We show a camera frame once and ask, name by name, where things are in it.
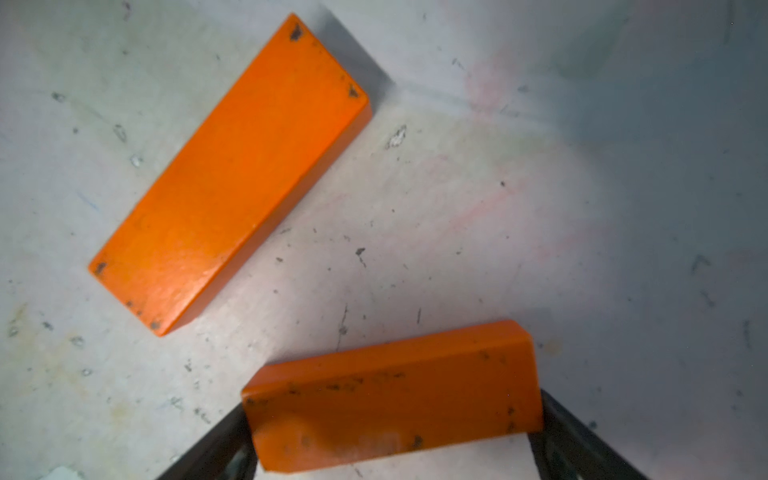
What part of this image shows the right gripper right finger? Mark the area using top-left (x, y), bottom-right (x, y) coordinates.
top-left (527, 390), bottom-right (648, 480)

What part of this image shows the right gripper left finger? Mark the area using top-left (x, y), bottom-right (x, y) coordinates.
top-left (157, 404), bottom-right (258, 480)

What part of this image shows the orange block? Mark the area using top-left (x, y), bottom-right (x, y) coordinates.
top-left (241, 320), bottom-right (543, 473)
top-left (89, 15), bottom-right (372, 336)

